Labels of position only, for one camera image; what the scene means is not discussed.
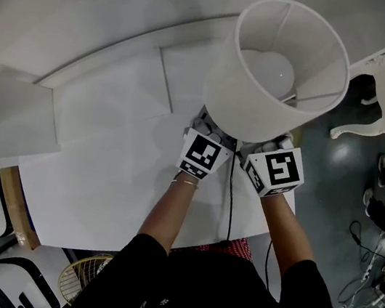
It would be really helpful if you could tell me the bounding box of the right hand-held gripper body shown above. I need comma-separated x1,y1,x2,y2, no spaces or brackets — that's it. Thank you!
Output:
232,127,312,206

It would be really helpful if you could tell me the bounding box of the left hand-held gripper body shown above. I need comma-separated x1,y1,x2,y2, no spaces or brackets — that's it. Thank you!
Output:
174,109,242,186

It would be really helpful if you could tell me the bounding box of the white table lamp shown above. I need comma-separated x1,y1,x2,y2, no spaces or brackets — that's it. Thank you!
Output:
195,0,362,159

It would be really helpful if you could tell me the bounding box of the person's right forearm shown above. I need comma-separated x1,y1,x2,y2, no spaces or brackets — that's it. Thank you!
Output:
247,189,325,282

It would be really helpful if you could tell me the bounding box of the person's left forearm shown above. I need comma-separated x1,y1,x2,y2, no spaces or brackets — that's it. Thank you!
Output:
134,163,203,256

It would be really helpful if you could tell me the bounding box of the white table top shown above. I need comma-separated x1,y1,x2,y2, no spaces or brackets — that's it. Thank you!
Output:
4,84,310,288

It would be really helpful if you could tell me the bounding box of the red checkered cloth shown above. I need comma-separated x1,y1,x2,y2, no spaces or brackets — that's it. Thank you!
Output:
169,225,257,268

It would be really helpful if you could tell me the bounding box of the person's black shirt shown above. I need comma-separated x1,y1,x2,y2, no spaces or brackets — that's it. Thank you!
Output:
69,221,363,308

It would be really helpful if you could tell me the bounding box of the brown cardboard box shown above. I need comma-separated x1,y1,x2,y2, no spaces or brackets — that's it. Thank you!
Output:
0,163,54,253

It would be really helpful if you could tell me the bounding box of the thin gold bracelet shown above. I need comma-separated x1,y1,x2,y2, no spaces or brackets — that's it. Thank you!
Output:
169,176,201,191

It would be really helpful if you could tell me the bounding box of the black lamp power cable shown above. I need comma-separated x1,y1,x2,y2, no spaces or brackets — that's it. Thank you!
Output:
216,149,247,246

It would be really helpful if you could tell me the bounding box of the black floor cable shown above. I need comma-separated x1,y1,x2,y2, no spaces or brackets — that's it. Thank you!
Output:
344,219,385,264

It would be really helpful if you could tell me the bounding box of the gold wire basket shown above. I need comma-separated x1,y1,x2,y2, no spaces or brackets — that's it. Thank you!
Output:
54,246,115,308

